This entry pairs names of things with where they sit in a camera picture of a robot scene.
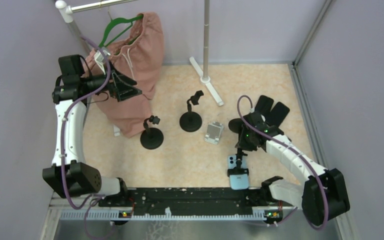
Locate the metal clothes rack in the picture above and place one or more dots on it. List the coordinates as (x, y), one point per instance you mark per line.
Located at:
(66, 11)

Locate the black smartphone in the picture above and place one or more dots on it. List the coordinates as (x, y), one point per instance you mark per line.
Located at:
(264, 105)
(277, 114)

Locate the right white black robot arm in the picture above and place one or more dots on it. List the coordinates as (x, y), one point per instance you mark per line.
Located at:
(321, 193)

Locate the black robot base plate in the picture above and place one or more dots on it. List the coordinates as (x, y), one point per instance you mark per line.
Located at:
(202, 203)

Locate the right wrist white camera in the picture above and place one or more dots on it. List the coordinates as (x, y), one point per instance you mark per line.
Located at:
(256, 118)

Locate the blue-cased smartphone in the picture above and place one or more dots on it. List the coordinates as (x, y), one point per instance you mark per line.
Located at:
(238, 172)

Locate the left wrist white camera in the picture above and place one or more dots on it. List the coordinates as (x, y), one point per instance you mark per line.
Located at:
(99, 58)

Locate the green clothes hanger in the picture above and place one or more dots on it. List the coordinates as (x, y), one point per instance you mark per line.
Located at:
(118, 27)

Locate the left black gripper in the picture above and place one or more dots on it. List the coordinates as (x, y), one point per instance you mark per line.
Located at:
(117, 88)

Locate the black phone stand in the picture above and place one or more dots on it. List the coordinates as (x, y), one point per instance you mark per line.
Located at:
(191, 121)
(237, 126)
(151, 138)

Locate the wrist white camera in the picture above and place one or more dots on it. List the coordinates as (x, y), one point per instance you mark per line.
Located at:
(256, 118)
(99, 58)

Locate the pink hanging garment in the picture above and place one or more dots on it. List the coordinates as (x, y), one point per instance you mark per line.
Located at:
(140, 58)

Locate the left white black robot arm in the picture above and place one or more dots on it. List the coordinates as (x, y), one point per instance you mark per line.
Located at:
(69, 175)

